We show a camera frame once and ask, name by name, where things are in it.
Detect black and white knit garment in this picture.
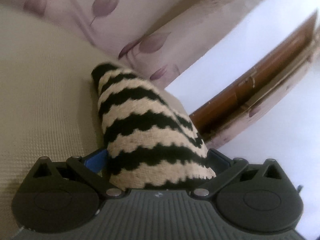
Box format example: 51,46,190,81
92,63,215,190

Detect beige woven mattress pad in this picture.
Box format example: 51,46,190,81
1,5,118,239

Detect pink leaf-print bedsheet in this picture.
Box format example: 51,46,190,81
1,0,264,88

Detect brown wooden bed frame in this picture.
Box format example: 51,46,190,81
190,11,319,148

